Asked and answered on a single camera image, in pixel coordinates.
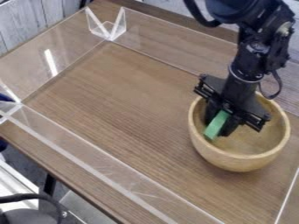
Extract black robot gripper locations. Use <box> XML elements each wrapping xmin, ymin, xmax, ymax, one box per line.
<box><xmin>194</xmin><ymin>73</ymin><xmax>271</xmax><ymax>137</ymax></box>

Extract clear acrylic enclosure walls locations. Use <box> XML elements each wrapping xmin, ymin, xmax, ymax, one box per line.
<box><xmin>0</xmin><ymin>1</ymin><xmax>299</xmax><ymax>224</ymax></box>

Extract blue object at left edge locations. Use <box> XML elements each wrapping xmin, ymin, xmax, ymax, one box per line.
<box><xmin>0</xmin><ymin>93</ymin><xmax>15</xmax><ymax>102</ymax></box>

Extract light wooden bowl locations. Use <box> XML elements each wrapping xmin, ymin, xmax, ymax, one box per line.
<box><xmin>189</xmin><ymin>94</ymin><xmax>291</xmax><ymax>172</ymax></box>

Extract black cable loop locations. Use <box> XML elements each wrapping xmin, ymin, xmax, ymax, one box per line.
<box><xmin>0</xmin><ymin>192</ymin><xmax>66</xmax><ymax>224</ymax></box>

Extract green rectangular block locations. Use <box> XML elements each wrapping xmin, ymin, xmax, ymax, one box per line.
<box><xmin>203</xmin><ymin>110</ymin><xmax>230</xmax><ymax>140</ymax></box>

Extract black table leg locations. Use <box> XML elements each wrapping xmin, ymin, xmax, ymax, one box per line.
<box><xmin>43</xmin><ymin>174</ymin><xmax>56</xmax><ymax>196</ymax></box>

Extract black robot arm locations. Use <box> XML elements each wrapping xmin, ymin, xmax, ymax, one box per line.
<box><xmin>183</xmin><ymin>0</ymin><xmax>295</xmax><ymax>139</ymax></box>

